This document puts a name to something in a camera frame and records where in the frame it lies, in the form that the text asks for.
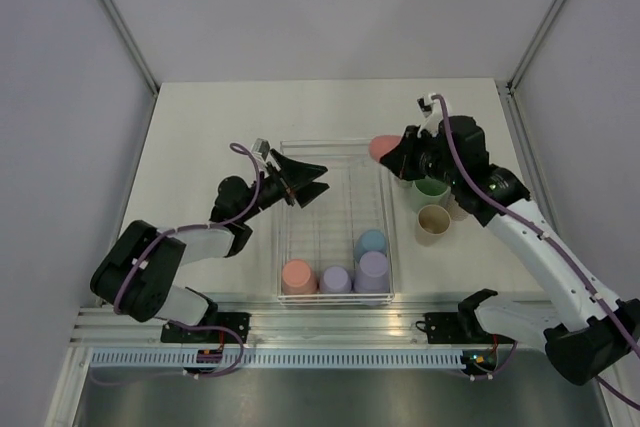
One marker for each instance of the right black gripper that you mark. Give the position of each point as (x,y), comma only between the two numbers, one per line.
(400,160)

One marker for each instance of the left aluminium frame post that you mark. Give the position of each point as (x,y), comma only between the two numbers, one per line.
(130,45)

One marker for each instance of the small purple cup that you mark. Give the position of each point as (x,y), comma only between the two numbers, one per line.
(335,280)

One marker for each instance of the white slotted cable duct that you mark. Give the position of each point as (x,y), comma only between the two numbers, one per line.
(280,358)

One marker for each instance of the green cup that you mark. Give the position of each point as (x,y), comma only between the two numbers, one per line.
(403,184)
(426,192)

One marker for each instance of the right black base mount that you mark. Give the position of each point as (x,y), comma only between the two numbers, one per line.
(442,328)

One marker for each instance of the clear wire dish rack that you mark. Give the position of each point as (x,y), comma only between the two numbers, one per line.
(325,232)

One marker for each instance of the pink cup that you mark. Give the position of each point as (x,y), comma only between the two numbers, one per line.
(298,278)
(381,145)

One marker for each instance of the large purple cup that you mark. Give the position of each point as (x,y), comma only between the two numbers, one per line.
(372,273)

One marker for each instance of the aluminium front rail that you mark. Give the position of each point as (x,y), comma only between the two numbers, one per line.
(277,326)

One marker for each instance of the pink cup front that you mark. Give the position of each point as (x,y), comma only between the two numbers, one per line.
(298,278)

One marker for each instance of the light blue cup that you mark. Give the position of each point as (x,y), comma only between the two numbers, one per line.
(372,240)

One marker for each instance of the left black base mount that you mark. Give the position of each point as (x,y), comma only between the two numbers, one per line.
(215,328)

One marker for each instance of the beige cup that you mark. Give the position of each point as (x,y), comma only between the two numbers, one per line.
(455,211)
(432,222)

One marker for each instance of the aluminium frame post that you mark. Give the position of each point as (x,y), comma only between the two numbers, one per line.
(542,31)
(130,45)

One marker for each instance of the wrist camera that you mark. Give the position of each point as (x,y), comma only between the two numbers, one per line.
(432,116)
(261,149)

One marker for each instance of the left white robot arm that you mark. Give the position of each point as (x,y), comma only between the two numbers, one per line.
(137,275)

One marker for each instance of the right aluminium frame post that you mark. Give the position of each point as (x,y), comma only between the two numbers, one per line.
(542,31)

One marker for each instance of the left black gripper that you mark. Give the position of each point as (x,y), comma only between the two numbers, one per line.
(298,175)

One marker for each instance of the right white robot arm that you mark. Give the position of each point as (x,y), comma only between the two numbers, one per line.
(592,328)

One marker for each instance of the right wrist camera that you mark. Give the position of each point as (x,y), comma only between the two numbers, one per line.
(432,116)

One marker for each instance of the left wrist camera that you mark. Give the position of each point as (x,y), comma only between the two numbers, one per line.
(261,149)

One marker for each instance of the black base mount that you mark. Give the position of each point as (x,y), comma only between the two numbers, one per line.
(442,328)
(215,328)

